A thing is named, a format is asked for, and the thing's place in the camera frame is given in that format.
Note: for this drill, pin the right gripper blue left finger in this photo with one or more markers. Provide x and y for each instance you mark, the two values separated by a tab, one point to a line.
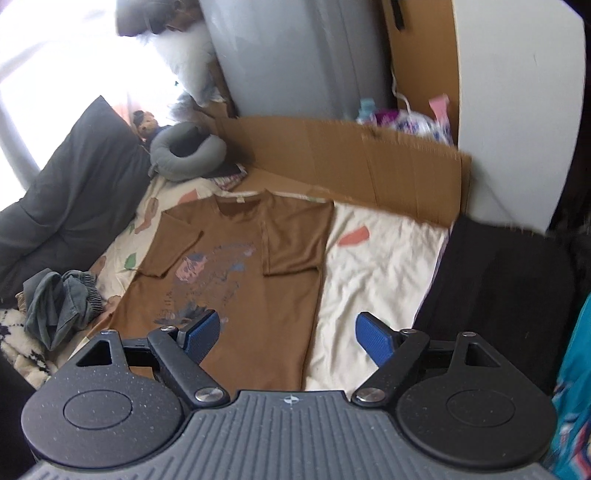
179	352

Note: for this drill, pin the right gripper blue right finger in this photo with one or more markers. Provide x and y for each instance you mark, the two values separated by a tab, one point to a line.
397	355

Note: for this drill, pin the brown printed t-shirt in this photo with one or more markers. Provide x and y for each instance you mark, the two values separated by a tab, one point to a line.
258	261

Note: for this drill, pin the cream patterned bed sheet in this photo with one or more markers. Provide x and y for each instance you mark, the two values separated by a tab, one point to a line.
374	261

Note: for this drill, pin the grey crumpled garment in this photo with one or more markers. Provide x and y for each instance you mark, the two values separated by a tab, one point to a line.
59	305

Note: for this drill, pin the black garment on right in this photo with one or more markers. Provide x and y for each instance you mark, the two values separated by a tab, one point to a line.
515	288

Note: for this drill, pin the folded patterned cloth stack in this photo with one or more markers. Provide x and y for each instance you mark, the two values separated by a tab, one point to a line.
227	176

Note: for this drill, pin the grey neck pillow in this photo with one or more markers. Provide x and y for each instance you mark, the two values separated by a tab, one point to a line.
182	152

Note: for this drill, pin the dark grey pillow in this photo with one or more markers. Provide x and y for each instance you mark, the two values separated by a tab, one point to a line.
83	198

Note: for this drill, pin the brown cardboard sheet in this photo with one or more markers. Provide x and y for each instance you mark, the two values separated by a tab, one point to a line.
370	165

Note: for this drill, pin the teal patterned clothing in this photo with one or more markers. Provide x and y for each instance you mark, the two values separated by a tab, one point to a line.
569	454

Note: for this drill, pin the plush toy in navy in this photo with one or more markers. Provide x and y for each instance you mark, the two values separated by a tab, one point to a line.
145	124

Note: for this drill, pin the purple white plastic bag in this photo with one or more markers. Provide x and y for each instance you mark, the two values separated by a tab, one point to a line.
409	121

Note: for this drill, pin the light blue bottle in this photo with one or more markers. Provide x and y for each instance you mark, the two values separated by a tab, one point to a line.
366	112

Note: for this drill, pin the white fluffy cushion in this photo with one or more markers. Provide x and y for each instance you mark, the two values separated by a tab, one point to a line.
189	54

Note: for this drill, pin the grey upright mattress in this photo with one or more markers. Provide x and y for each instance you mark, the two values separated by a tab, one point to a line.
300	58

